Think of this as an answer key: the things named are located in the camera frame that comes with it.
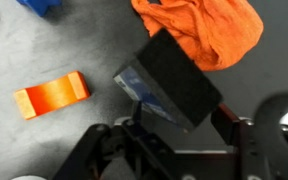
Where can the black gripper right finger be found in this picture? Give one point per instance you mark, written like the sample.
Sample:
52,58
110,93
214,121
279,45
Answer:
230,128

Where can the orange plastic block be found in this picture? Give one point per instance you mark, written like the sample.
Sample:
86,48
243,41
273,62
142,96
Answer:
50,96

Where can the blue star block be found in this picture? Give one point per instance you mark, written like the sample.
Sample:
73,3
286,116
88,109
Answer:
40,5

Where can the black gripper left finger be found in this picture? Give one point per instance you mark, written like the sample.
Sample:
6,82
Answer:
117,143

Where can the orange cloth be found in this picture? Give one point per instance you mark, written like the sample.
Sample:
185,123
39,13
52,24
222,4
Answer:
210,30

